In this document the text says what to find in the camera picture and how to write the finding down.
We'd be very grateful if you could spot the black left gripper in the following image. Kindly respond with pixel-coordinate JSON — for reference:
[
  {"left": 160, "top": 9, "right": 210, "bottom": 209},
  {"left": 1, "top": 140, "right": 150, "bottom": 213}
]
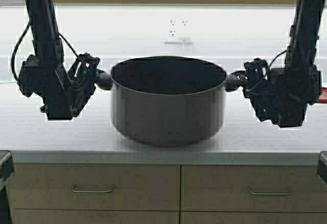
[{"left": 17, "top": 53, "right": 100, "bottom": 121}]

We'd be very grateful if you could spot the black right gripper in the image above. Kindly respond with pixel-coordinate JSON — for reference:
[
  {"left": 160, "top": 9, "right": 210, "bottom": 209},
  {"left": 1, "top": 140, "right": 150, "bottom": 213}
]
[{"left": 243, "top": 58, "right": 322, "bottom": 128}]

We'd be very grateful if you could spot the large grey cooking pot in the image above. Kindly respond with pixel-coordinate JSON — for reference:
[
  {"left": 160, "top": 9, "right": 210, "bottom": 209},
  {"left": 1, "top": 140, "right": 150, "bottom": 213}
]
[{"left": 96, "top": 56, "right": 246, "bottom": 147}]

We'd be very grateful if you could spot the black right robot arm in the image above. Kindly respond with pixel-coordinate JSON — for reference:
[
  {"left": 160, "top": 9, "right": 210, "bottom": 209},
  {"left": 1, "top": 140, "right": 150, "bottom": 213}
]
[{"left": 243, "top": 0, "right": 325, "bottom": 128}]

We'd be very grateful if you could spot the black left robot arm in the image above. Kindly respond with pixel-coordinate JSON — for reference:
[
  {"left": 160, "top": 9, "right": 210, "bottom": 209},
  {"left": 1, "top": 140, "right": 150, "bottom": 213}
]
[{"left": 14, "top": 0, "right": 100, "bottom": 121}]

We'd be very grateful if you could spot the right lower cabinet door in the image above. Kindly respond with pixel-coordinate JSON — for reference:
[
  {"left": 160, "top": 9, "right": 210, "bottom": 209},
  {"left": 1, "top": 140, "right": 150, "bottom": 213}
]
[{"left": 181, "top": 212, "right": 326, "bottom": 223}]

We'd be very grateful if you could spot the cabinet door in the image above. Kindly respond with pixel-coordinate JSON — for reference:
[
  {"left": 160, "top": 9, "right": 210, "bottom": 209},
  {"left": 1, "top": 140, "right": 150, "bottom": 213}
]
[
  {"left": 13, "top": 209, "right": 179, "bottom": 223},
  {"left": 181, "top": 212, "right": 326, "bottom": 223}
]

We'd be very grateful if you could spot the left lower cabinet door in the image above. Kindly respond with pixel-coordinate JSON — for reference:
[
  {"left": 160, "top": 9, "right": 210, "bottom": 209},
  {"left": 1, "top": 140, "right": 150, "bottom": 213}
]
[{"left": 13, "top": 209, "right": 179, "bottom": 223}]

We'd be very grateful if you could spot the red plastic container lid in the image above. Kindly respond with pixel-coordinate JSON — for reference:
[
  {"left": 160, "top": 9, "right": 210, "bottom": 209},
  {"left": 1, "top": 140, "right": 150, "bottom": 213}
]
[{"left": 316, "top": 87, "right": 327, "bottom": 104}]

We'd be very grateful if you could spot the right lower drawer front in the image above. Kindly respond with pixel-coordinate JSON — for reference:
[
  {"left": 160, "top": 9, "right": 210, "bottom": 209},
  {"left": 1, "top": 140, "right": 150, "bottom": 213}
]
[{"left": 181, "top": 166, "right": 326, "bottom": 213}]

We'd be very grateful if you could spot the drawer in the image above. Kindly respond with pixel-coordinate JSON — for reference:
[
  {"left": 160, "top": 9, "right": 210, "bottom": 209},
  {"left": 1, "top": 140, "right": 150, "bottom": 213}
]
[
  {"left": 181, "top": 166, "right": 326, "bottom": 213},
  {"left": 8, "top": 164, "right": 180, "bottom": 211}
]

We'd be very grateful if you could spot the left lower drawer front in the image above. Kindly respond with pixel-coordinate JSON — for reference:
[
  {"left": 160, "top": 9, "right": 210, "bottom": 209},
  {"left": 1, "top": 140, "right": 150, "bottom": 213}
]
[{"left": 8, "top": 164, "right": 180, "bottom": 211}]

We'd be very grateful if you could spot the white wall power outlet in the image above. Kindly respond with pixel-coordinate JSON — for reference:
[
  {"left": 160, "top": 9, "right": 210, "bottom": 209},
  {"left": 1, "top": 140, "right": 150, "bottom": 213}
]
[{"left": 163, "top": 17, "right": 193, "bottom": 46}]

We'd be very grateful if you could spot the robot base right bracket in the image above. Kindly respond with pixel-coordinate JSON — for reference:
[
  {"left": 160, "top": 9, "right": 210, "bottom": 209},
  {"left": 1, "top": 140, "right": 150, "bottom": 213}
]
[{"left": 317, "top": 151, "right": 327, "bottom": 184}]

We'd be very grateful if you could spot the robot base left bracket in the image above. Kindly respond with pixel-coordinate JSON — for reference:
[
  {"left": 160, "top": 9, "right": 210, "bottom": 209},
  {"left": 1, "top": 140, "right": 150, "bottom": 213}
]
[{"left": 1, "top": 150, "right": 14, "bottom": 191}]

